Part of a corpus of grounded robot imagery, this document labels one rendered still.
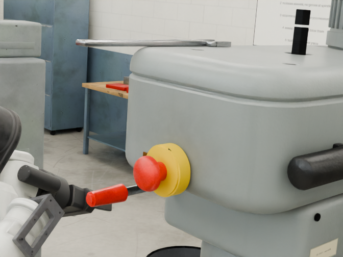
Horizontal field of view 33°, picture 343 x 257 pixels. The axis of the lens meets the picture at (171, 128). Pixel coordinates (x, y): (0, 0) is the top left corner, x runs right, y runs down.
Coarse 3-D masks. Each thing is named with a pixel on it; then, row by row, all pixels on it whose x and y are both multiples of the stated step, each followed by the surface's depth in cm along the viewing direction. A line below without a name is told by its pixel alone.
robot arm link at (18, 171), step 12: (12, 168) 120; (24, 168) 117; (36, 168) 123; (0, 180) 120; (12, 180) 119; (24, 180) 116; (36, 180) 118; (48, 180) 120; (60, 180) 124; (24, 192) 119; (36, 192) 122; (48, 192) 123
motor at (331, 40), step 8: (336, 0) 94; (336, 8) 94; (336, 16) 93; (328, 24) 98; (336, 24) 93; (328, 32) 96; (336, 32) 94; (328, 40) 96; (336, 40) 93; (336, 48) 94
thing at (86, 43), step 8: (80, 40) 68; (88, 40) 68; (96, 40) 69; (104, 40) 70; (112, 40) 71; (120, 40) 71; (128, 40) 72; (136, 40) 73; (144, 40) 74; (152, 40) 75; (160, 40) 76; (168, 40) 77; (176, 40) 78; (184, 40) 79; (192, 40) 80; (200, 40) 81; (208, 40) 84
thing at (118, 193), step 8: (120, 184) 76; (88, 192) 74; (96, 192) 73; (104, 192) 74; (112, 192) 74; (120, 192) 75; (128, 192) 77; (136, 192) 78; (88, 200) 73; (96, 200) 73; (104, 200) 73; (112, 200) 74; (120, 200) 75
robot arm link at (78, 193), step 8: (56, 176) 128; (64, 184) 129; (56, 192) 126; (64, 192) 128; (72, 192) 131; (80, 192) 133; (56, 200) 126; (64, 200) 128; (72, 200) 130; (80, 200) 132; (64, 208) 131; (72, 208) 132; (80, 208) 132; (88, 208) 133; (64, 216) 138
